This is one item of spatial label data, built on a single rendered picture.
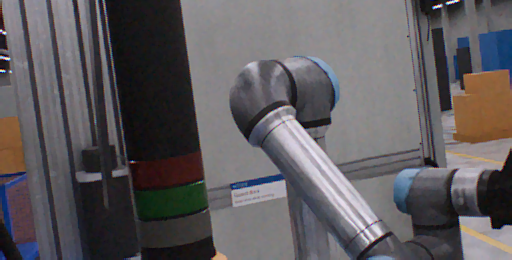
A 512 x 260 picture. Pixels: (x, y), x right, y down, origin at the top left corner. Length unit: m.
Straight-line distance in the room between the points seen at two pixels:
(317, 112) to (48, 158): 0.48
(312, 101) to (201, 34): 1.05
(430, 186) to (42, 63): 0.69
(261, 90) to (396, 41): 1.48
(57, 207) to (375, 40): 1.55
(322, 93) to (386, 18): 1.33
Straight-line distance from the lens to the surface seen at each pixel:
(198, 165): 0.29
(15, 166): 8.39
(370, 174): 2.48
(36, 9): 1.24
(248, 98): 1.11
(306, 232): 1.25
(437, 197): 1.07
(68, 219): 1.24
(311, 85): 1.20
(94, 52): 0.29
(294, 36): 2.33
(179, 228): 0.29
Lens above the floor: 1.65
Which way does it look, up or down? 3 degrees down
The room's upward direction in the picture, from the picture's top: 8 degrees counter-clockwise
